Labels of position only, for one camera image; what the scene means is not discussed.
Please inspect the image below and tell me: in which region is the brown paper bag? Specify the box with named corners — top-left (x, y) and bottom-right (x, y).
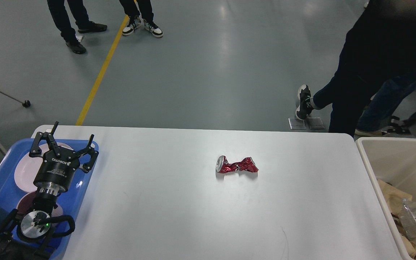
top-left (377, 179), bottom-right (413, 206)

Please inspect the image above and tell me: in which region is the person in black trousers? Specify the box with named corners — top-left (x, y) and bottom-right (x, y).
top-left (120, 0), bottom-right (164, 38)

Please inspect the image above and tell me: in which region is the person in dark trousers left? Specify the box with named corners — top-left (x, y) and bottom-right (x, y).
top-left (47, 0), bottom-right (108, 55)

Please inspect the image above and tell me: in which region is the pink mug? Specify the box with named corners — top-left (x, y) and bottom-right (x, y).
top-left (16, 191), bottom-right (64, 224)

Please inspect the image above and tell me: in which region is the beige plastic bin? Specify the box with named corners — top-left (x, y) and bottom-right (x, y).
top-left (356, 137), bottom-right (416, 260)

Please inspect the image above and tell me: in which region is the metal floor plate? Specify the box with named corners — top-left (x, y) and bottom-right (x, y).
top-left (305, 117), bottom-right (326, 130)
top-left (288, 117), bottom-right (307, 130)

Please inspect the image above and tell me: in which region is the metal floor plate left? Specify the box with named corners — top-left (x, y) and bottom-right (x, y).
top-left (288, 117), bottom-right (307, 130)

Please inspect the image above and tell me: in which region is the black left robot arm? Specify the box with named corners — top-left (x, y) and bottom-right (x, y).
top-left (0, 130), bottom-right (99, 260)

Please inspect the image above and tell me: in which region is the person in dark clothes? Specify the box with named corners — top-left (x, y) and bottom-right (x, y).
top-left (295, 0), bottom-right (416, 136)

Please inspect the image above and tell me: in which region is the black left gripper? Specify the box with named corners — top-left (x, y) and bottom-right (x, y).
top-left (29, 121), bottom-right (99, 191)

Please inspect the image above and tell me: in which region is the brown paper ball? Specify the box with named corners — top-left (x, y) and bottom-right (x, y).
top-left (387, 196), bottom-right (410, 234)

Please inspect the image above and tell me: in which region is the metal floor plate right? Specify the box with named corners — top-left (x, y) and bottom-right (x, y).
top-left (305, 117), bottom-right (326, 130)

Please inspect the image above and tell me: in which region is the crushed red can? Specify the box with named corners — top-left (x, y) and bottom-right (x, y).
top-left (215, 155), bottom-right (259, 174)

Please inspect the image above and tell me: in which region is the pink plate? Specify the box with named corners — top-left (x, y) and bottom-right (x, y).
top-left (14, 142), bottom-right (75, 193)

